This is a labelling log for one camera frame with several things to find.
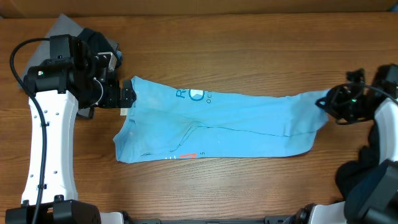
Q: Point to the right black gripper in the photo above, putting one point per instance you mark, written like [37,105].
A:
[330,102]

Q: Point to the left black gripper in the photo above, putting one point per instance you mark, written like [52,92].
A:
[114,101]

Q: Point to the light blue printed t-shirt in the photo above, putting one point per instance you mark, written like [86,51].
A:
[169,123]

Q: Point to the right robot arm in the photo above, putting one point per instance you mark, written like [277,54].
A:
[369,184]

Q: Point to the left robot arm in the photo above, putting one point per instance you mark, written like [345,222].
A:
[50,194]

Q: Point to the folded black nike shirt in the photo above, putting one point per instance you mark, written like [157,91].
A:
[99,43]

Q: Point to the black shirt on right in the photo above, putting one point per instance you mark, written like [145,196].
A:
[353,172]

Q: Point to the folded grey shirt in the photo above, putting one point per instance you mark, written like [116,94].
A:
[53,34]

